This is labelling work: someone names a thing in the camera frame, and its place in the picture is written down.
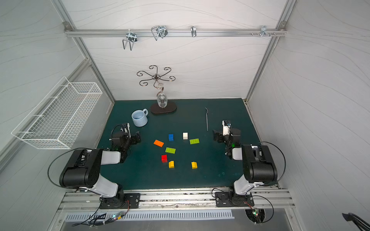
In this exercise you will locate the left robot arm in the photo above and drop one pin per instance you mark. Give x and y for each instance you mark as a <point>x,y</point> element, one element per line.
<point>83,171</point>

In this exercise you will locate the orange lego brick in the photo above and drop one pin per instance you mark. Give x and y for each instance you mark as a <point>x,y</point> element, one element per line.
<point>158,143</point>

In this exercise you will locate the black metal mug tree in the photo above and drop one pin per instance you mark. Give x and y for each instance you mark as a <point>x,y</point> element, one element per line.
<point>157,78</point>

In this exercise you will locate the light blue mug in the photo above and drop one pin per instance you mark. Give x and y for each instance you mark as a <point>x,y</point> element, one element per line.
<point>139,117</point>

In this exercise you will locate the white wire basket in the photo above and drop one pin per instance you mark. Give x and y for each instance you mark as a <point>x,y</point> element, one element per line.
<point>56,121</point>

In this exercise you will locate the metal tweezers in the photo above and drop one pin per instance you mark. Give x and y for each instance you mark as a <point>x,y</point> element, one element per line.
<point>207,126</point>

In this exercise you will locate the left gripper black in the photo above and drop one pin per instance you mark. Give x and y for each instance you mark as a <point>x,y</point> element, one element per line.
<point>135,138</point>

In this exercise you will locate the metal hook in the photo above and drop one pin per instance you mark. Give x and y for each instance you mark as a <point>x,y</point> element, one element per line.
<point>129,41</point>
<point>193,31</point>
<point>159,32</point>
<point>264,33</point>

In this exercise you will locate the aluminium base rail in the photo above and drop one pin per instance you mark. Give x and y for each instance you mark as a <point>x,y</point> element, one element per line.
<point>209,198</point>

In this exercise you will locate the green lego brick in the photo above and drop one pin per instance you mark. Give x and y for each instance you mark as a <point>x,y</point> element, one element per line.
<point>170,150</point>
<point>194,141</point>

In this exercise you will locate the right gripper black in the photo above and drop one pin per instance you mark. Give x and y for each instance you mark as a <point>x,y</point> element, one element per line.
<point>218,135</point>

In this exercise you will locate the red lego brick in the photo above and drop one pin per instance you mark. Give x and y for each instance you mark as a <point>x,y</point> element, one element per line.
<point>164,158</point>

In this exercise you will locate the white vent grille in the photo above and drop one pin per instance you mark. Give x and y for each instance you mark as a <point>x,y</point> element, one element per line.
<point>155,215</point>

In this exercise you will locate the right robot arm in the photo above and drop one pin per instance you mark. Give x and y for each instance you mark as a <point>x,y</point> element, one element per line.
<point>258,169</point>

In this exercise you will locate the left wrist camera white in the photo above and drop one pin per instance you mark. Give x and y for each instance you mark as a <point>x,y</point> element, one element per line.
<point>127,129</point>

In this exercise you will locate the aluminium top rail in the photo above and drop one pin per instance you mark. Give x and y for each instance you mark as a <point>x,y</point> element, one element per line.
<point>172,33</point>

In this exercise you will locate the black stand corner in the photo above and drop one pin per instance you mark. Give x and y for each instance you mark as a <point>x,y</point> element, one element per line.
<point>361,224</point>

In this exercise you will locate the green table mat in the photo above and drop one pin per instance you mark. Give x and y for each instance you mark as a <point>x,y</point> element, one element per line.
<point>143,168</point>

